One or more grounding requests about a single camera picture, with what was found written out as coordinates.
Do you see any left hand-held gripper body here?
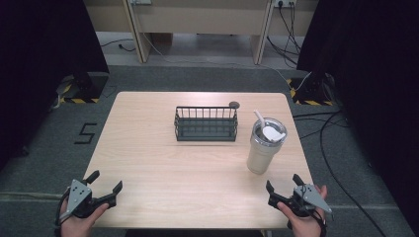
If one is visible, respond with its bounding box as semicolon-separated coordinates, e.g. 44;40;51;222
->
58;179;112;219

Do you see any bundle of black plug cables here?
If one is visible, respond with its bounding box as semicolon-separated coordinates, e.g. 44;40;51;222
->
266;2;303;69

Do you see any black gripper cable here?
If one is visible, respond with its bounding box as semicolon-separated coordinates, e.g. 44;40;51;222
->
53;189;72;231
309;208;334;237

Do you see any beige wooden desk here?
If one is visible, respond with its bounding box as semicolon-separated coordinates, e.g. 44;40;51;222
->
82;0;319;65

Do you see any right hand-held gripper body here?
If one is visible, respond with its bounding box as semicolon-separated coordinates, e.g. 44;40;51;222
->
286;183;334;220

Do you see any black curtain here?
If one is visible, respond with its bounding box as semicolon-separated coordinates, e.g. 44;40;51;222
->
295;0;419;228
0;0;111;172

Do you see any stand base with hazard tape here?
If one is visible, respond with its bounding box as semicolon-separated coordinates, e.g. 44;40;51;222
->
55;72;111;105
286;72;336;107

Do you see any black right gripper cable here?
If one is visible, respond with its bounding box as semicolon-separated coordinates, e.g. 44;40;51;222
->
309;208;334;237

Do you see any short black floor cable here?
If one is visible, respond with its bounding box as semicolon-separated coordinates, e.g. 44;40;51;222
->
100;38;137;53

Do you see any long black floor cable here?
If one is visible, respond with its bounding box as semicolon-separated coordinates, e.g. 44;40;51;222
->
292;111;389;237

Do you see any black tape floor mark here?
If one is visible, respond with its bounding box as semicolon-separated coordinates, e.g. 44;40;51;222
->
73;122;99;145

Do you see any person's right hand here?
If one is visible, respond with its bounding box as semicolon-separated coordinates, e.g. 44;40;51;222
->
276;184;329;237

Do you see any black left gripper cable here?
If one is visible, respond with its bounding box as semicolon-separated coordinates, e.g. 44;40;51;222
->
53;189;72;231

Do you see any cream tumbler with straw lid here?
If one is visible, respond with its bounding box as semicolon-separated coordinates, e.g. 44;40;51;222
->
246;110;289;176

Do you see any person's left hand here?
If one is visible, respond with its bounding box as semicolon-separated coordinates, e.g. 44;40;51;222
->
59;198;110;237

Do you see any black wire basket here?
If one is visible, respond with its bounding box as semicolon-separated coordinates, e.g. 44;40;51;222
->
173;105;239;143

